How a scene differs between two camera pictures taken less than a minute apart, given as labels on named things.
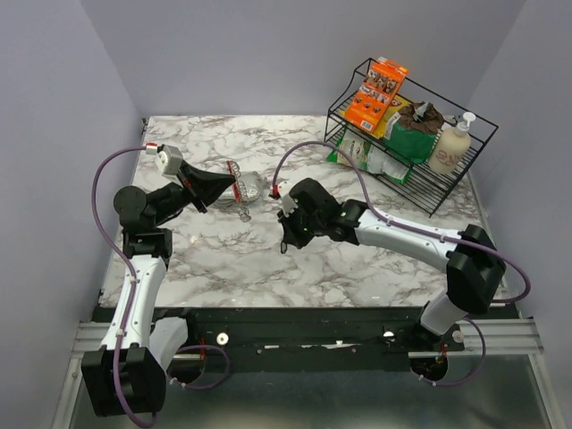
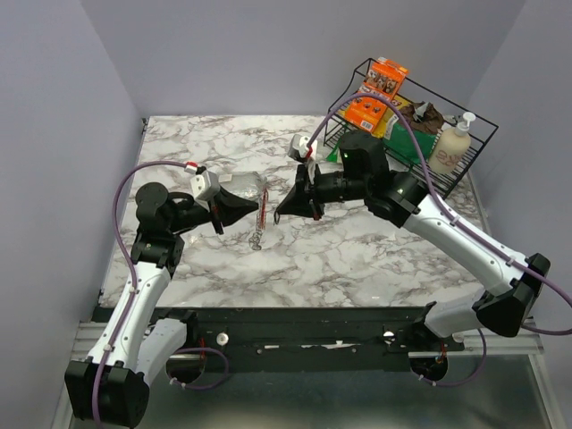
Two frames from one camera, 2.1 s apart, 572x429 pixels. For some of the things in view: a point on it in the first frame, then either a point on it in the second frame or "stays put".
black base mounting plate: (316, 338) stays put
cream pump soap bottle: (450, 147) stays put
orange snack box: (375, 93) stays put
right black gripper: (290, 235) → (299, 202)
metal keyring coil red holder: (239, 190) → (256, 239)
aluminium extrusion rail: (90, 336) stays put
